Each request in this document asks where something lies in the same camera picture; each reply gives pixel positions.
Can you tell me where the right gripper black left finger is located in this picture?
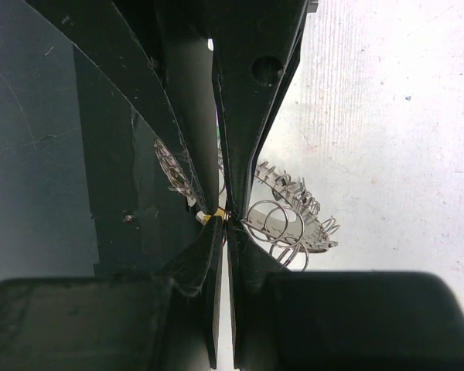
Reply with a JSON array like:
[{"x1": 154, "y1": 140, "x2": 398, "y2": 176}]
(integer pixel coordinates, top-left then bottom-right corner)
[{"x1": 0, "y1": 216, "x2": 223, "y2": 370}]

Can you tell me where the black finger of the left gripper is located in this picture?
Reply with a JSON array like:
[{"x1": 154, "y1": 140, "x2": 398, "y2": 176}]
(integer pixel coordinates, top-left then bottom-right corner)
[
  {"x1": 206, "y1": 1, "x2": 308, "y2": 217},
  {"x1": 28, "y1": 1, "x2": 219, "y2": 214}
]

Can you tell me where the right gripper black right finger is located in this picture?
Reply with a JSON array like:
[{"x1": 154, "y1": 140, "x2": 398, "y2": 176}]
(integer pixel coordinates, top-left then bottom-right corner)
[{"x1": 227, "y1": 220, "x2": 464, "y2": 370}]

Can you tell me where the large silver keyring disc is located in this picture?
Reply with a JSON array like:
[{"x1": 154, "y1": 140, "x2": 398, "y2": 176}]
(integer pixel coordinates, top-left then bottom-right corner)
[{"x1": 154, "y1": 138, "x2": 340, "y2": 271}]

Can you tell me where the yellow tagged key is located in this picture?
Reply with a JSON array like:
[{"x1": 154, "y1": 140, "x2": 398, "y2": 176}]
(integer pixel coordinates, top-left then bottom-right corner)
[{"x1": 196, "y1": 207, "x2": 231, "y2": 225}]

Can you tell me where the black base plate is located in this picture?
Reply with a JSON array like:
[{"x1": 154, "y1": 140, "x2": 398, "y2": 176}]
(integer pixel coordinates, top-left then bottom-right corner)
[{"x1": 73, "y1": 50, "x2": 202, "y2": 277}]

